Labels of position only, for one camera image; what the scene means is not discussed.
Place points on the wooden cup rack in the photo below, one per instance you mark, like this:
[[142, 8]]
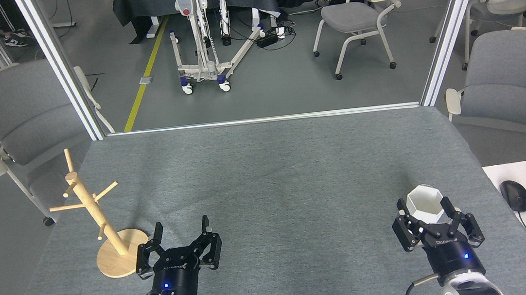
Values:
[[123, 257]]

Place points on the black power strip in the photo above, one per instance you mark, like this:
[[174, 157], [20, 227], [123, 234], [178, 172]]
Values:
[[266, 40]]

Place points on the silver frame post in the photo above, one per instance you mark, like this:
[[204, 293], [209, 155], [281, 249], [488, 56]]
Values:
[[59, 66], [450, 25]]

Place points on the black computer mouse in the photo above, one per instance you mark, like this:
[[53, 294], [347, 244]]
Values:
[[515, 195]]

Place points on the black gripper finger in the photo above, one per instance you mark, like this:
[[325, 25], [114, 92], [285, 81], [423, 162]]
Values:
[[145, 260], [469, 228], [404, 235], [210, 248]]

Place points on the silver table edge rail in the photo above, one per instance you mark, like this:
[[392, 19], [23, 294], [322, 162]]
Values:
[[265, 119]]

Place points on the table with black cloth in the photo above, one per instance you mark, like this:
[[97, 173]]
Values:
[[140, 4]]

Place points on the metal floor plate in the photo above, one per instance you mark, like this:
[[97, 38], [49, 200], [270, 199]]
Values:
[[146, 80]]

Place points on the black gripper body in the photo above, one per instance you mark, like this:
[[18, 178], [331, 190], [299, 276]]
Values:
[[174, 279], [453, 257]]

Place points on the white faceted cup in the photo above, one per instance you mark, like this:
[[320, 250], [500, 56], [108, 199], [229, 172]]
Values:
[[422, 201]]

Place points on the grey chair with cream frame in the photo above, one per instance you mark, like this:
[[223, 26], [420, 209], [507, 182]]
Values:
[[514, 72], [351, 13], [25, 114]]

